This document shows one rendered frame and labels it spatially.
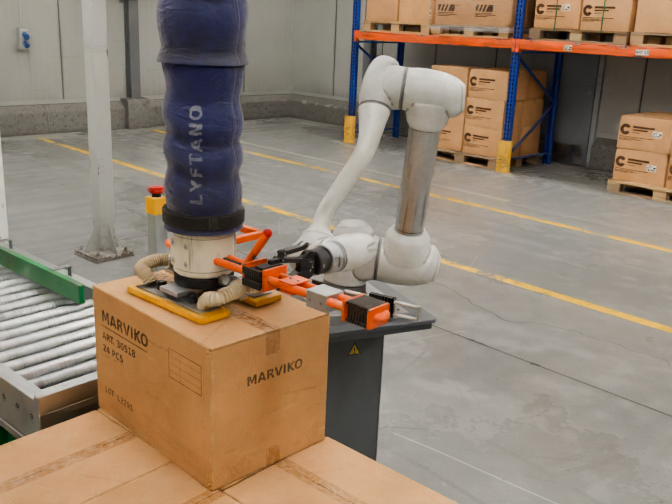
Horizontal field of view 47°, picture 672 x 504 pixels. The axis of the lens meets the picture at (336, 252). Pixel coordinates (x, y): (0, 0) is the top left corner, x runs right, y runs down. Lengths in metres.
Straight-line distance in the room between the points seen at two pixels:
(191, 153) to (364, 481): 0.98
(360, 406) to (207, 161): 1.20
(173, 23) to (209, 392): 0.91
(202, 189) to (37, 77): 9.98
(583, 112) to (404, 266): 8.31
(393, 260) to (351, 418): 0.61
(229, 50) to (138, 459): 1.12
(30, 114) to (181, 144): 9.79
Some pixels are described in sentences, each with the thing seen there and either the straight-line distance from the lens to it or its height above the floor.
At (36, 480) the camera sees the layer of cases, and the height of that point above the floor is 0.54.
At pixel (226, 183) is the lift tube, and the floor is 1.29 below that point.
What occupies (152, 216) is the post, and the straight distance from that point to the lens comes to 3.25.
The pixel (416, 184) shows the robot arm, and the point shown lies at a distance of 2.54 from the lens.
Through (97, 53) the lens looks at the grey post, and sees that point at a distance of 5.66.
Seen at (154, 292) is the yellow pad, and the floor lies 0.97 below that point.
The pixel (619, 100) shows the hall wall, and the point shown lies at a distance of 10.65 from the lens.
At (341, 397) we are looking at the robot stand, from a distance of 2.80.
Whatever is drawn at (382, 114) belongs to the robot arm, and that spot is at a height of 1.45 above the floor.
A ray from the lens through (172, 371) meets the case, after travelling 2.10.
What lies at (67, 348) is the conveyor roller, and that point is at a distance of 2.98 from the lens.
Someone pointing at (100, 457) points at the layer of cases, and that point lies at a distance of 2.29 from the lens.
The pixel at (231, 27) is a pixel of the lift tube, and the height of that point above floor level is 1.69.
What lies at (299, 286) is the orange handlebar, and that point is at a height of 1.08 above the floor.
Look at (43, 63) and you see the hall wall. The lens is 12.00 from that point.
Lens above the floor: 1.72
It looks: 17 degrees down
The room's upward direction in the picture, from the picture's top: 2 degrees clockwise
